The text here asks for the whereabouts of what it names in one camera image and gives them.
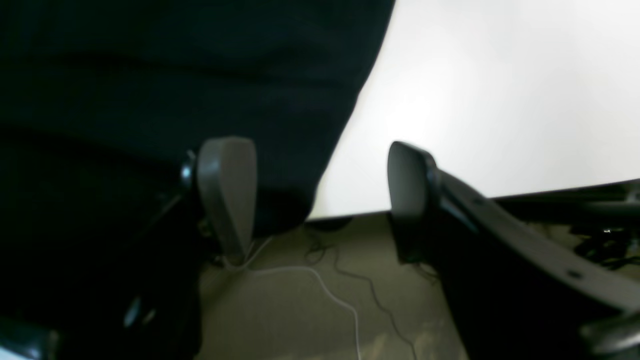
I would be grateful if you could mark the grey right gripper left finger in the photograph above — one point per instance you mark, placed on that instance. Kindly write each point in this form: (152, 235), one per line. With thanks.
(227, 183)

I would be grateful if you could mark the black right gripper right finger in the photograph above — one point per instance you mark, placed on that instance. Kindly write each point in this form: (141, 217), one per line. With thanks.
(513, 293)

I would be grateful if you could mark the black T-shirt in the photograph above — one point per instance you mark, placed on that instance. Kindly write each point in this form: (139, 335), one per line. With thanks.
(104, 105)

